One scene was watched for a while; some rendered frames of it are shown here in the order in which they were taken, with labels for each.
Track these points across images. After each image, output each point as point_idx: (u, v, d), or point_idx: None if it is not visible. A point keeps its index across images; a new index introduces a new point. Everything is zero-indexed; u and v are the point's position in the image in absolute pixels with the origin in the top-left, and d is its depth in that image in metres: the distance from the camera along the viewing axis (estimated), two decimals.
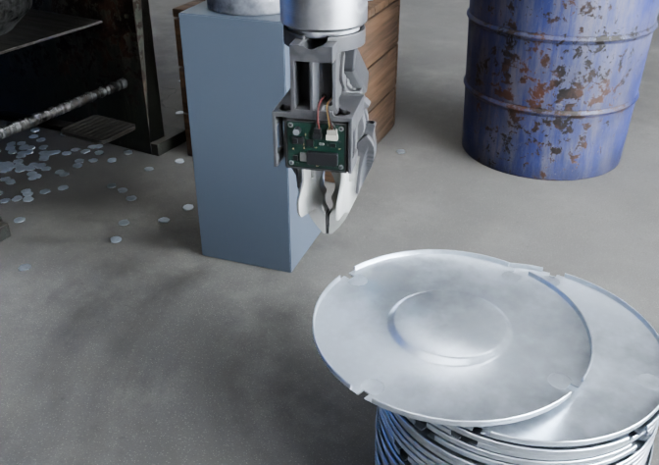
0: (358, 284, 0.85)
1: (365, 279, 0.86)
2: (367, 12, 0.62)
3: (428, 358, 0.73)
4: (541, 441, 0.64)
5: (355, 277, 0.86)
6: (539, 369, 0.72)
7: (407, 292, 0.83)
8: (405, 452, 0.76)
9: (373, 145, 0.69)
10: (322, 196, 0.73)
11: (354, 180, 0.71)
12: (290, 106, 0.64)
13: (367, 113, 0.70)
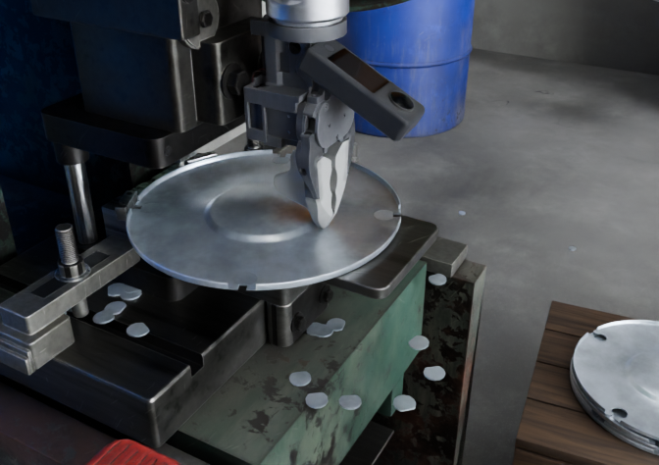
0: (379, 212, 0.79)
1: (380, 218, 0.77)
2: (286, 12, 0.63)
3: (259, 182, 0.84)
4: None
5: (389, 216, 0.78)
6: (169, 209, 0.79)
7: None
8: None
9: (295, 152, 0.68)
10: None
11: (305, 181, 0.71)
12: None
13: (318, 128, 0.67)
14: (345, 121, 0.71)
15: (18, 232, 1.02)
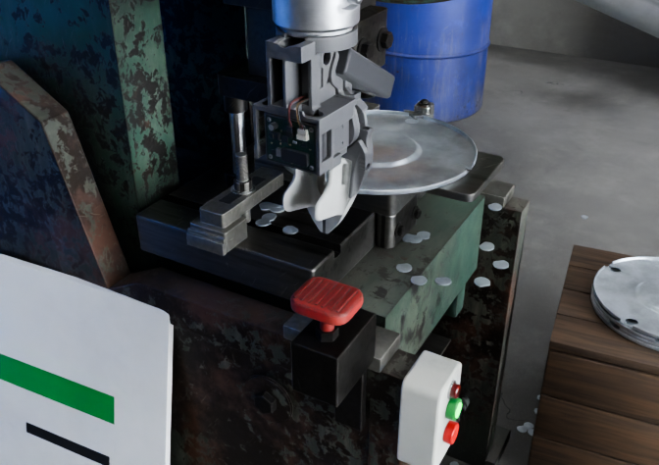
0: (407, 121, 1.17)
1: (415, 123, 1.17)
2: (354, 16, 0.61)
3: None
4: None
5: (415, 120, 1.18)
6: None
7: (407, 135, 1.12)
8: None
9: (364, 151, 0.68)
10: (319, 195, 0.73)
11: (347, 184, 0.71)
12: (275, 101, 0.65)
13: (366, 118, 0.69)
14: None
15: None
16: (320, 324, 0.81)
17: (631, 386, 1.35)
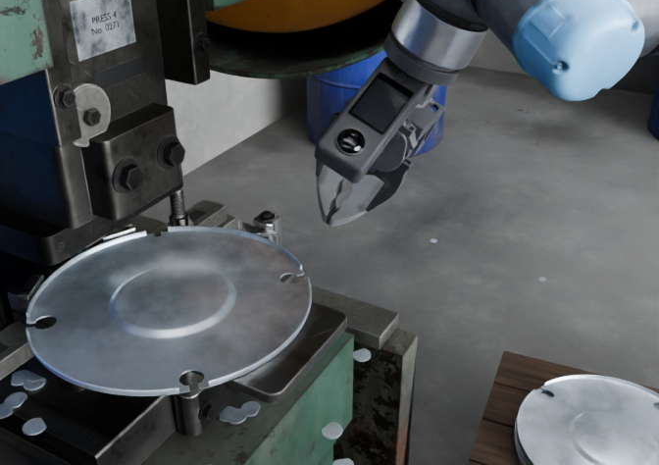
0: None
1: None
2: (398, 13, 0.64)
3: (197, 329, 0.72)
4: None
5: None
6: (270, 281, 0.80)
7: (103, 301, 0.77)
8: None
9: (331, 124, 0.71)
10: (349, 196, 0.74)
11: None
12: (429, 106, 0.71)
13: None
14: (381, 157, 0.68)
15: None
16: None
17: None
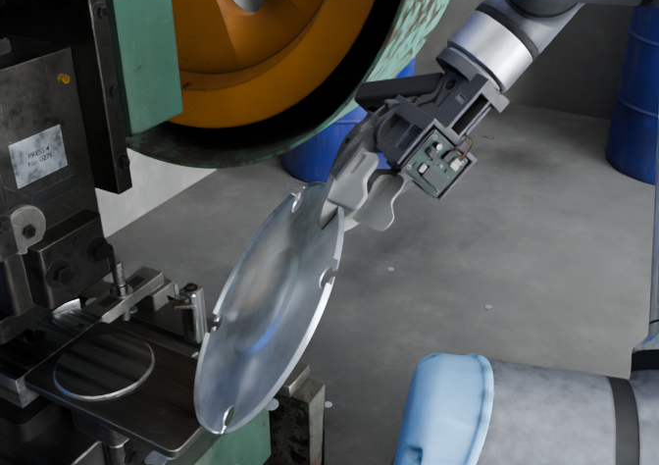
0: None
1: None
2: None
3: (294, 276, 0.76)
4: None
5: None
6: (290, 221, 0.85)
7: (238, 364, 0.78)
8: None
9: None
10: None
11: (383, 199, 0.75)
12: (432, 120, 0.68)
13: None
14: None
15: None
16: None
17: None
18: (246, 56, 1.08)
